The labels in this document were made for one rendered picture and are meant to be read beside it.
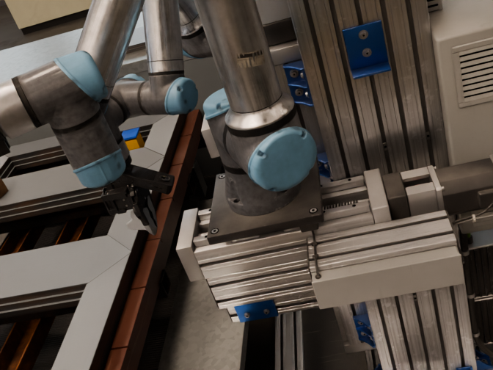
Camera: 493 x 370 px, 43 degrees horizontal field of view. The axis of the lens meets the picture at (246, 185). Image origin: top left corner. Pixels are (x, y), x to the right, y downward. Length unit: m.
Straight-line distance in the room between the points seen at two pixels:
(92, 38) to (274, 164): 0.34
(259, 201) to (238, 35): 0.37
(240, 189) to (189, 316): 0.51
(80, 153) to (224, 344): 0.71
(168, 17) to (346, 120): 0.42
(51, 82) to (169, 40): 0.46
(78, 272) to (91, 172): 0.67
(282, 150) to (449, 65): 0.41
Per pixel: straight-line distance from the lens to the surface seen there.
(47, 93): 0.88
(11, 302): 1.64
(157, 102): 1.31
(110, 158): 0.93
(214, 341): 1.49
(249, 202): 1.17
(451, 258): 1.14
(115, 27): 1.00
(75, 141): 0.91
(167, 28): 1.30
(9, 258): 1.78
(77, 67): 0.89
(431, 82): 1.30
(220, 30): 0.92
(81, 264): 1.59
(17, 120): 0.89
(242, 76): 0.94
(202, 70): 2.15
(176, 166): 1.90
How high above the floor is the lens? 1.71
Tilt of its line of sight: 31 degrees down
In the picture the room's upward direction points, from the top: 19 degrees counter-clockwise
